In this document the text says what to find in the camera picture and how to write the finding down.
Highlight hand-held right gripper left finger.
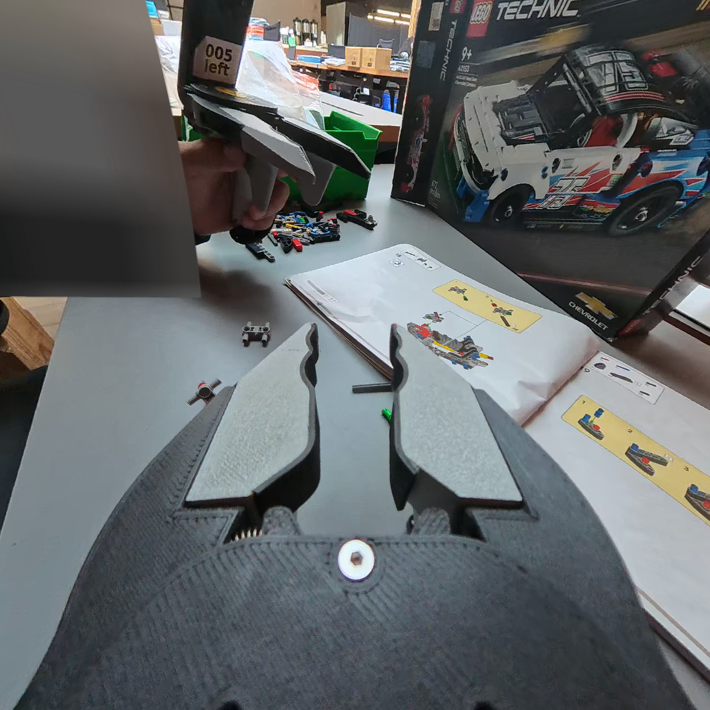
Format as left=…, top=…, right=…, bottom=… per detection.
left=184, top=323, right=321, bottom=511

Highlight wooden shelf with boxes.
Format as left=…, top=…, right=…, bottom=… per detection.
left=288, top=17, right=414, bottom=92

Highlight wooden edged long table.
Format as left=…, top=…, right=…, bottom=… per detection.
left=319, top=91, right=403, bottom=129

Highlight clear plastic parts bag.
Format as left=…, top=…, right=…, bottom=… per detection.
left=239, top=39, right=325, bottom=128

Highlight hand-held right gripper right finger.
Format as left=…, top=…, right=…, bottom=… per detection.
left=390, top=324, right=525, bottom=530

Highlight pile of small lego pieces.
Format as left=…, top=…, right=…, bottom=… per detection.
left=247, top=208, right=342, bottom=263

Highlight wooden post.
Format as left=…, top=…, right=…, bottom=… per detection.
left=0, top=297, right=54, bottom=383

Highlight person's left hand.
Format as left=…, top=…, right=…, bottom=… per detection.
left=182, top=137, right=290, bottom=237

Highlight open instruction booklet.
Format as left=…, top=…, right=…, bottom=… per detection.
left=284, top=243, right=710, bottom=675

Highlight lego set box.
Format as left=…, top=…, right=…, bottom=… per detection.
left=391, top=0, right=710, bottom=340

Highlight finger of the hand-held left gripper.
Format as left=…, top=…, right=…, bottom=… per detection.
left=276, top=118, right=373, bottom=180
left=213, top=107, right=337, bottom=207

